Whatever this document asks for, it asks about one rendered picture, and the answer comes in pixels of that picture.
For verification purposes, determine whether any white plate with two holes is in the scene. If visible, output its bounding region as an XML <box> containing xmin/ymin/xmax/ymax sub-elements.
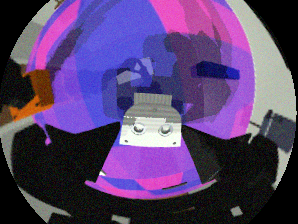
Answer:
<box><xmin>118</xmin><ymin>103</ymin><xmax>182</xmax><ymax>148</ymax></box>

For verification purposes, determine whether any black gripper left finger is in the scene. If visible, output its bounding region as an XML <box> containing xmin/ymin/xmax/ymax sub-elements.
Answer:
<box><xmin>44</xmin><ymin>121</ymin><xmax>121</xmax><ymax>183</ymax></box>

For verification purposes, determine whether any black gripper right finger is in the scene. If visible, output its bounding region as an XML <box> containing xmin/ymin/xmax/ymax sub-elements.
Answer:
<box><xmin>181</xmin><ymin>124</ymin><xmax>251</xmax><ymax>184</ymax></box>

